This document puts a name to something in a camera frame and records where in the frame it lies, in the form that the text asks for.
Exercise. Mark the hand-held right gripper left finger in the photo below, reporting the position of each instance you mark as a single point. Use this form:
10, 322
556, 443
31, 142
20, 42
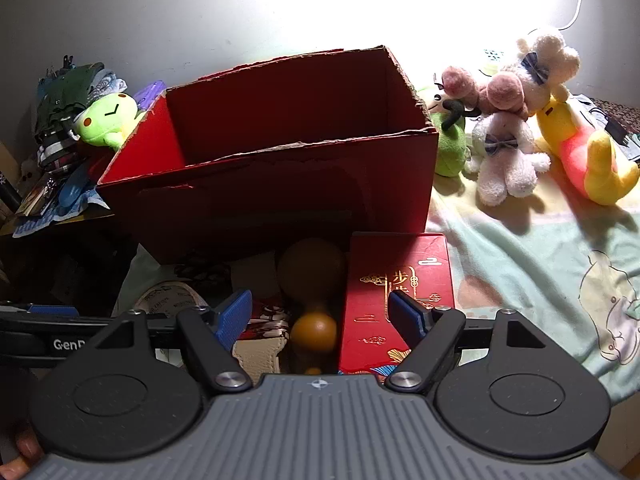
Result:
234, 317

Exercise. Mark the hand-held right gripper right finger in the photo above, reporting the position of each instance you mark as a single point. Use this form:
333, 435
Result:
404, 317

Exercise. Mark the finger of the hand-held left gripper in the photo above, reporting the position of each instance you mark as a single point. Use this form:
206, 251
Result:
52, 310

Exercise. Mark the small red gift box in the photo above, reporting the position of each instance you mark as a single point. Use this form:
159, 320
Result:
370, 310

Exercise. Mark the brown pine cone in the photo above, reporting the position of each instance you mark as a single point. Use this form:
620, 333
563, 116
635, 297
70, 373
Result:
205, 270

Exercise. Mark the printed tape roll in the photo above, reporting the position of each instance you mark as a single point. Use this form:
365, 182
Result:
165, 295

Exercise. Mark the wooden gourd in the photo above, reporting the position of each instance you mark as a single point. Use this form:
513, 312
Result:
312, 327

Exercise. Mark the red cardboard box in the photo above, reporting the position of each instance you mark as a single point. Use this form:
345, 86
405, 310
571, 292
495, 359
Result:
280, 185

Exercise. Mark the person's left hand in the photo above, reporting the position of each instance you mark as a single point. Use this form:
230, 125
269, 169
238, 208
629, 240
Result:
26, 452

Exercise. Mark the blue patterned cloth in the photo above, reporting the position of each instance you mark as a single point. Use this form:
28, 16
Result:
42, 222

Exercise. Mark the blue plastic piece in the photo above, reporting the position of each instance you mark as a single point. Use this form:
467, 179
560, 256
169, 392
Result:
75, 190

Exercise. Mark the printed blanket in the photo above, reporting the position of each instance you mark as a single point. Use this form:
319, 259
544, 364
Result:
525, 260

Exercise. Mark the green round plush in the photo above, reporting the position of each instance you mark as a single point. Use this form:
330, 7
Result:
450, 152

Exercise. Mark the small white bear plush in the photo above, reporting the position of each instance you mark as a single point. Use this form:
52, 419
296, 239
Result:
505, 165

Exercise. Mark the green frog plush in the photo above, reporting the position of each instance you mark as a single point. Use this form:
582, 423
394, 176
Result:
107, 117

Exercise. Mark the dark green clothing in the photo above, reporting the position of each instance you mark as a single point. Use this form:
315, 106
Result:
70, 85

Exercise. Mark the purple packet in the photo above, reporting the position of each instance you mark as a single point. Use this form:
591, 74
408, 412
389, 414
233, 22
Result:
149, 95

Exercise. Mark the pink plush toy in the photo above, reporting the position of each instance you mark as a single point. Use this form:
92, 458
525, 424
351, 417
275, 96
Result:
505, 92

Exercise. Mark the yellow bear plush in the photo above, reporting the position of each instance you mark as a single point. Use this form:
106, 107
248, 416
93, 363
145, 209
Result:
605, 160

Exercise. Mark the large white bear plush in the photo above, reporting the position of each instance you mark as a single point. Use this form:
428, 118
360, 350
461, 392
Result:
550, 55

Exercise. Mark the dark patterned cloth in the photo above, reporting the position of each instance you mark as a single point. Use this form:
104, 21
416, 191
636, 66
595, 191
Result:
622, 110

